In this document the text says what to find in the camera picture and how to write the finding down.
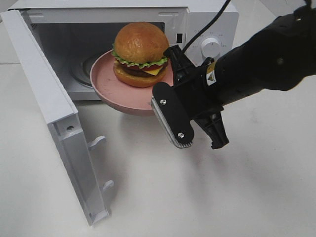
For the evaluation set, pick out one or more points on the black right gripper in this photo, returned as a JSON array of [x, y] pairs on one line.
[[190, 86]]

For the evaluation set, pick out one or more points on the burger with lettuce and cheese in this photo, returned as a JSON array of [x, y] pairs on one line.
[[138, 51]]

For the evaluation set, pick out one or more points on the pink round plate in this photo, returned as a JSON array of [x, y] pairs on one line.
[[124, 92]]

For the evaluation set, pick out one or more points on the white microwave door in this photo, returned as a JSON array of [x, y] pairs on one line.
[[61, 116]]

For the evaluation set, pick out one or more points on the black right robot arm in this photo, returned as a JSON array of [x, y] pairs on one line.
[[277, 57]]

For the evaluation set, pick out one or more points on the white upper microwave knob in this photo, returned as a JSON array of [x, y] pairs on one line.
[[210, 47]]

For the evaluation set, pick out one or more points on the glass microwave turntable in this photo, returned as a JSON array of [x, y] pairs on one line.
[[80, 68]]

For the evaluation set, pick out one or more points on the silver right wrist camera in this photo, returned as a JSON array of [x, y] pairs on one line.
[[172, 115]]

